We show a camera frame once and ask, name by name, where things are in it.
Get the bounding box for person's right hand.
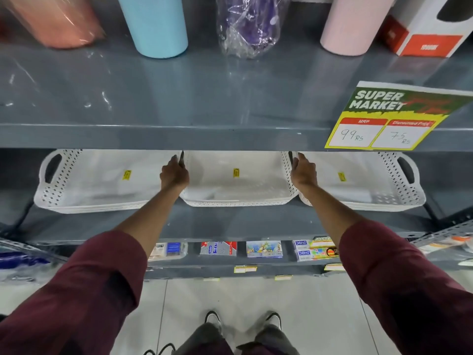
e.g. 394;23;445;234
291;152;319;189

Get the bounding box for person's left hand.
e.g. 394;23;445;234
160;155;190;191

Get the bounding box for white perforated plastic tray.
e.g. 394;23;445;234
34;149;185;214
179;150;299;208
292;151;426;213

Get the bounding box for person's right forearm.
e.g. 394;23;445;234
297;183;366;250

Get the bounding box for person's left forearm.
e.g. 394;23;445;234
113;183;187;257

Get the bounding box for yellow and green box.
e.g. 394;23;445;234
310;236;336;249

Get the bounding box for clear box with blue card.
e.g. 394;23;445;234
148;242;188;262

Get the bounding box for white and blue long box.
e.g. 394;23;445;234
295;248;340;262

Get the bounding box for colourful illustrated box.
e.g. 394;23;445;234
246;240;284;259

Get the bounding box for grey and red box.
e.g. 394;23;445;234
200;241;238;257

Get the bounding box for green and yellow price sign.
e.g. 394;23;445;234
324;81;473;151

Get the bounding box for light blue tumbler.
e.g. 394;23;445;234
116;0;189;59

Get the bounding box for pink tumbler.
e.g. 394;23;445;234
320;0;397;57

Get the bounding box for purple bottle in plastic wrap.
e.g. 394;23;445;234
216;0;290;59

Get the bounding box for person's right shoe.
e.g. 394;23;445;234
265;311;283;332

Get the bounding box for person's shoe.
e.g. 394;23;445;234
204;310;222;334
265;311;283;332

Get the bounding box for person's left shoe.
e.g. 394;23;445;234
204;310;222;334

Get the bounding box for white and orange packets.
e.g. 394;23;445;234
418;235;473;267

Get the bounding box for white and red carton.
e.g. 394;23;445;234
381;0;473;58

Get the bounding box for blue items in plastic bags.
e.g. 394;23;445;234
0;238;69;286

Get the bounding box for orange tumbler in plastic wrap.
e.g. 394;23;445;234
4;0;106;49

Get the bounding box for person's left leg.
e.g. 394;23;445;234
173;323;238;355

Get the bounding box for person's leg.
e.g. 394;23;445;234
236;324;301;355
173;323;238;355

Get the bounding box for person's right leg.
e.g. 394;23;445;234
236;324;301;355

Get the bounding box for perforated metal shelf bracket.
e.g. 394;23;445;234
409;219;473;249

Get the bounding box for black cord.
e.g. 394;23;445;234
143;343;176;355

